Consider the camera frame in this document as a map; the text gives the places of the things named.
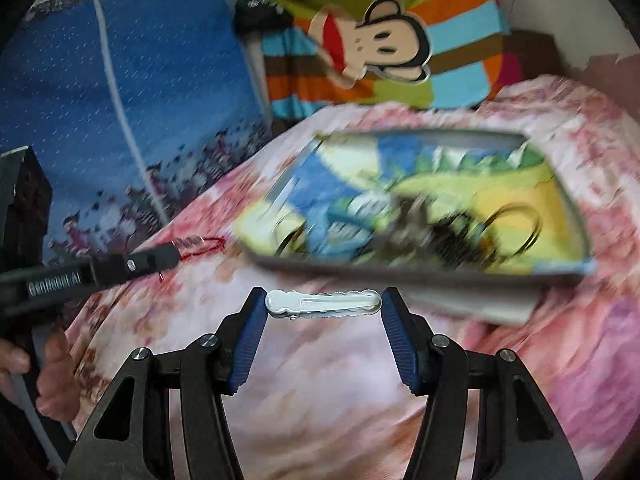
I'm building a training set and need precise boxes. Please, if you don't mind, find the floral pink bed quilt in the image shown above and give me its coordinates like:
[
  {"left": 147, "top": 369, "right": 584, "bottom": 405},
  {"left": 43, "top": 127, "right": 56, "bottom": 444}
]
[{"left": 64, "top": 74, "right": 640, "bottom": 480}]

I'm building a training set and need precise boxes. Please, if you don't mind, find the dark wooden headboard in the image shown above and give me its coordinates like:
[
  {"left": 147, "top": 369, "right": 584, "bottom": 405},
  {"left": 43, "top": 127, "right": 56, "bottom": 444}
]
[{"left": 499, "top": 30, "right": 565, "bottom": 86}]

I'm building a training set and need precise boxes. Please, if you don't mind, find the red string bracelet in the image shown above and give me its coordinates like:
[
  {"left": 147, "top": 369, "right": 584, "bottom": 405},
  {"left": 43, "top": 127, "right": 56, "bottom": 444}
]
[{"left": 156, "top": 235, "right": 228, "bottom": 281}]

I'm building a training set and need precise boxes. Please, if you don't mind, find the left hand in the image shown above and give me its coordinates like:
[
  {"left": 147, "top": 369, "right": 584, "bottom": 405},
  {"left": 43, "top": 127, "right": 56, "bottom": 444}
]
[{"left": 1, "top": 328, "right": 80, "bottom": 422}]

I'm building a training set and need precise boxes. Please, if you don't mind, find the grey jewelry tray box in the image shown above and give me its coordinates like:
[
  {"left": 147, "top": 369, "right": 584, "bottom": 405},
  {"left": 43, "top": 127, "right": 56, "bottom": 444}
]
[{"left": 232, "top": 129, "right": 596, "bottom": 326}]

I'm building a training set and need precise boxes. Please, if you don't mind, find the striped monkey cartoon blanket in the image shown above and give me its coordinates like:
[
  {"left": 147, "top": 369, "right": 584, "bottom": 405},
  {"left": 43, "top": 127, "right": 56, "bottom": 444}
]
[{"left": 262, "top": 0, "right": 523, "bottom": 124}]

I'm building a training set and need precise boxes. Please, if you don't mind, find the jewelry pile in tray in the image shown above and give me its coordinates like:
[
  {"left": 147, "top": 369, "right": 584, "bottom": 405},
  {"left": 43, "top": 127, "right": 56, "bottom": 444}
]
[{"left": 271, "top": 192, "right": 497, "bottom": 266}]

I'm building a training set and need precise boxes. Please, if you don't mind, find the black hair tie ring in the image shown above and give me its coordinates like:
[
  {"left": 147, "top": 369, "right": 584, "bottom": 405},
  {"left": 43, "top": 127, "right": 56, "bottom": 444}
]
[{"left": 482, "top": 202, "right": 544, "bottom": 264}]

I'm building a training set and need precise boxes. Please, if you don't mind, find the black hanging bag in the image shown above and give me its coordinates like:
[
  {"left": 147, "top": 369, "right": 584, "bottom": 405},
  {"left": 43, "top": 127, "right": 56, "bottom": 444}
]
[{"left": 233, "top": 0, "right": 294, "bottom": 37}]

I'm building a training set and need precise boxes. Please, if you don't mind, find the white hair clip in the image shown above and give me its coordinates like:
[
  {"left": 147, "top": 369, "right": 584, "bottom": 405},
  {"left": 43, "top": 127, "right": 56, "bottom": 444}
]
[{"left": 265, "top": 289, "right": 382, "bottom": 320}]

